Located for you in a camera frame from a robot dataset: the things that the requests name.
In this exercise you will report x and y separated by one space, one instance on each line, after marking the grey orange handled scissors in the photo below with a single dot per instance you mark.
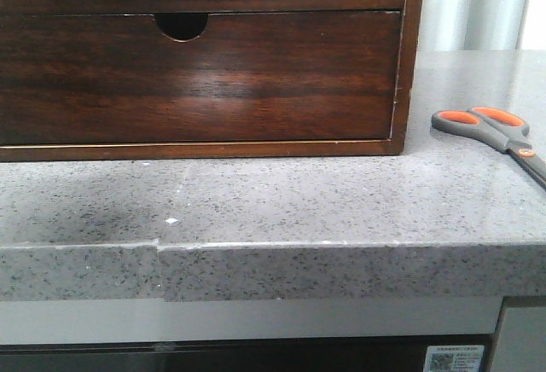
501 130

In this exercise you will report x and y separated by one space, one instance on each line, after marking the dark wooden drawer cabinet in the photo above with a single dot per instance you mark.
186 26

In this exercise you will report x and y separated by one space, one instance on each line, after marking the dark under-counter appliance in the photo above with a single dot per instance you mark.
399 353

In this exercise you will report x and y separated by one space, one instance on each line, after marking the white QR code sticker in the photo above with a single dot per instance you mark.
454 358

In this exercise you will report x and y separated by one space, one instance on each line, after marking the grey cabinet door panel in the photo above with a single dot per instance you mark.
520 342

